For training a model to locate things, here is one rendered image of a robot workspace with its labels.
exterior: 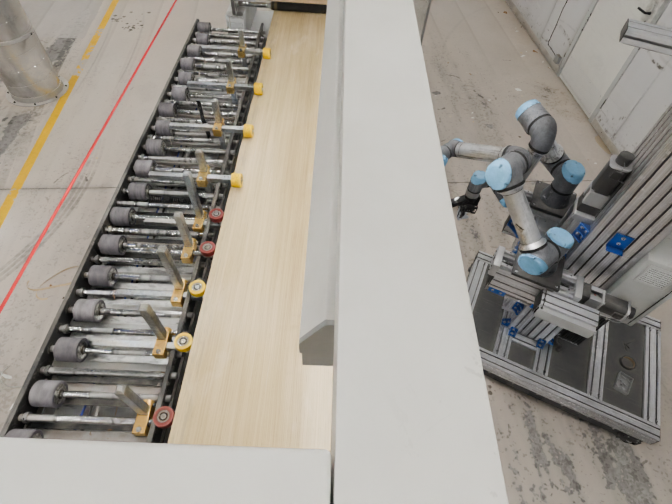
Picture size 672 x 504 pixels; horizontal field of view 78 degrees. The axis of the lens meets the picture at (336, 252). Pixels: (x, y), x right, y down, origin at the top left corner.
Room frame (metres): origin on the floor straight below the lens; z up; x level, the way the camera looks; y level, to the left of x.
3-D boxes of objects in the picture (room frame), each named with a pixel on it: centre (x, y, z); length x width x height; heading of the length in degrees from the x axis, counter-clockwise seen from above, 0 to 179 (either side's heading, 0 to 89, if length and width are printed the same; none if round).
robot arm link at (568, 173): (1.68, -1.17, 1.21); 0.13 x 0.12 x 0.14; 18
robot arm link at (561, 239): (1.21, -0.99, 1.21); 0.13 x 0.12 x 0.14; 133
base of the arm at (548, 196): (1.68, -1.18, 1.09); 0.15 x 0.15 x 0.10
